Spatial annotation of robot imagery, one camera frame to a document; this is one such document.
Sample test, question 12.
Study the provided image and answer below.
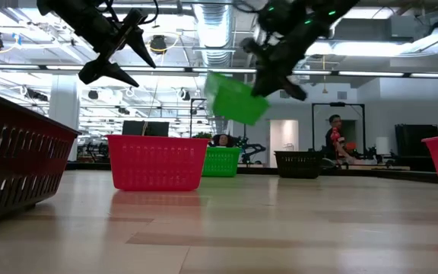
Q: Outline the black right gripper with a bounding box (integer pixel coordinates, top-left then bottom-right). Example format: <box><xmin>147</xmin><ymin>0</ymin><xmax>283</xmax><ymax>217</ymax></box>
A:
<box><xmin>240</xmin><ymin>26</ymin><xmax>319</xmax><ymax>102</ymax></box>

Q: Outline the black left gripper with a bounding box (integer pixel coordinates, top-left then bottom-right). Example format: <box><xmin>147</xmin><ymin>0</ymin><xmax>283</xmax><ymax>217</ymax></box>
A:
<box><xmin>36</xmin><ymin>0</ymin><xmax>157</xmax><ymax>88</ymax></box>

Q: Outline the green slotted plastic basket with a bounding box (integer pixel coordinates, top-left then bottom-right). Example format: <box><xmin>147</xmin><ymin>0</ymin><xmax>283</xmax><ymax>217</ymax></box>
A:
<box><xmin>203</xmin><ymin>70</ymin><xmax>270</xmax><ymax>127</ymax></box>
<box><xmin>202</xmin><ymin>146</ymin><xmax>242</xmax><ymax>178</ymax></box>

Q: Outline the black slotted plastic basket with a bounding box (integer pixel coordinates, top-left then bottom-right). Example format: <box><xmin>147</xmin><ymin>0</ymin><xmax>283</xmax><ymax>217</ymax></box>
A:
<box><xmin>274</xmin><ymin>150</ymin><xmax>325</xmax><ymax>180</ymax></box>

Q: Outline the dark red basket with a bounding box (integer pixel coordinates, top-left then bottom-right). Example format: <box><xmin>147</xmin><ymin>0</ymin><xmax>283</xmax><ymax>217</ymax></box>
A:
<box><xmin>0</xmin><ymin>86</ymin><xmax>82</xmax><ymax>228</ymax></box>

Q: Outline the white door panel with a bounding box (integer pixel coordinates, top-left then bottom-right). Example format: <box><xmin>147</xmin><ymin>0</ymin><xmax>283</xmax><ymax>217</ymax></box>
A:
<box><xmin>268</xmin><ymin>119</ymin><xmax>300</xmax><ymax>168</ymax></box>

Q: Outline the person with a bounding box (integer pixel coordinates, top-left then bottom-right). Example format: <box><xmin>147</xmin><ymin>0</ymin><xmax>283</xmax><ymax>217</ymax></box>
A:
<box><xmin>212</xmin><ymin>132</ymin><xmax>236</xmax><ymax>148</ymax></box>
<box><xmin>324</xmin><ymin>113</ymin><xmax>357</xmax><ymax>165</ymax></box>

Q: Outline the black computer monitor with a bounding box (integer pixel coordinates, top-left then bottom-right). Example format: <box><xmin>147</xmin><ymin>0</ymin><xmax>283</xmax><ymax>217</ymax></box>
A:
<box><xmin>122</xmin><ymin>120</ymin><xmax>170</xmax><ymax>137</ymax></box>

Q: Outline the white building column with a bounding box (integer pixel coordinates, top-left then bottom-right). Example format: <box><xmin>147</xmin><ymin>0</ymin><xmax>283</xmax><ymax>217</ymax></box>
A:
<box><xmin>48</xmin><ymin>74</ymin><xmax>80</xmax><ymax>163</ymax></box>

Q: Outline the long ceiling light strip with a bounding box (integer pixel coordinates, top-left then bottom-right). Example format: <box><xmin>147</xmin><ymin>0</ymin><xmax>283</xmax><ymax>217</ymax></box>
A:
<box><xmin>0</xmin><ymin>64</ymin><xmax>438</xmax><ymax>79</ymax></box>

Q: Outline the black cabinet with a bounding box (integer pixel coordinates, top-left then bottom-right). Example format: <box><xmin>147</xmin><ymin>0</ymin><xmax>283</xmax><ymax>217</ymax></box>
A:
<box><xmin>395</xmin><ymin>123</ymin><xmax>438</xmax><ymax>171</ymax></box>

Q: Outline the black metal frame stand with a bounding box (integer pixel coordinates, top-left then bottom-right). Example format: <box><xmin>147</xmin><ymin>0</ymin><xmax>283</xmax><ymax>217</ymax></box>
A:
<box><xmin>311</xmin><ymin>101</ymin><xmax>367</xmax><ymax>153</ymax></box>
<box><xmin>189</xmin><ymin>97</ymin><xmax>247</xmax><ymax>148</ymax></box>

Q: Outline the silver round ceiling duct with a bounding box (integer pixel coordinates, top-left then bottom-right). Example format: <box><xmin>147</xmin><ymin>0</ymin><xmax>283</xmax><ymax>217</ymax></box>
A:
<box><xmin>192</xmin><ymin>2</ymin><xmax>236</xmax><ymax>134</ymax></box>

